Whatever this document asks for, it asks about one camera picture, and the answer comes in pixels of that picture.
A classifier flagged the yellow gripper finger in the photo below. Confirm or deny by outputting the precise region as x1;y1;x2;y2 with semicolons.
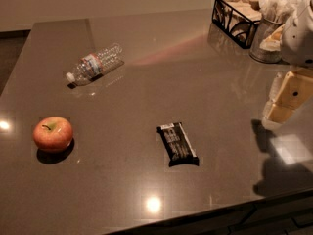
265;70;313;124

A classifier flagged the black rxbar chocolate bar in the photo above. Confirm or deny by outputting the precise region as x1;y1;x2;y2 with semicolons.
156;122;200;166

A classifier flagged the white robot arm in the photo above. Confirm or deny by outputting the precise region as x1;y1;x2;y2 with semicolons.
262;0;313;129

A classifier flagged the red apple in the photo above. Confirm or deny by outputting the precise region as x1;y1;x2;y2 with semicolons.
32;117;73;153

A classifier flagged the metal cup with packets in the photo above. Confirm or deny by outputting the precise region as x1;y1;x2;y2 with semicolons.
249;0;300;64

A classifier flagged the clear plastic water bottle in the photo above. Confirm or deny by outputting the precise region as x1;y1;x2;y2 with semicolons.
66;43;124;86

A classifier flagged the black wire napkin basket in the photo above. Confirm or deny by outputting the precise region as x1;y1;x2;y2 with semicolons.
212;0;261;49

